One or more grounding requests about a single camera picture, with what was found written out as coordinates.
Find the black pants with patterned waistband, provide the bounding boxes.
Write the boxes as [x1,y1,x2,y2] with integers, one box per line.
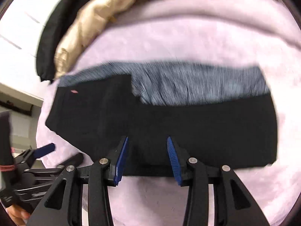
[45,62,277,176]

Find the person's left hand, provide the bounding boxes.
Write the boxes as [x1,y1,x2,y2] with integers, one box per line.
[6,205,31,226]

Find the white drawer cabinet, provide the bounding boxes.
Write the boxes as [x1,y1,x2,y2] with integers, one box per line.
[1,0,60,99]

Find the black garment at edge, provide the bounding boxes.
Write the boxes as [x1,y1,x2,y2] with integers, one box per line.
[36,0,90,82]

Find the lavender embossed blanket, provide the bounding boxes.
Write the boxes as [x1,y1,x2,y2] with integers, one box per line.
[36,0,300,225]

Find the beige puffer jacket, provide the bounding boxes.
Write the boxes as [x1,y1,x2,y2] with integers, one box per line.
[54,0,136,79]

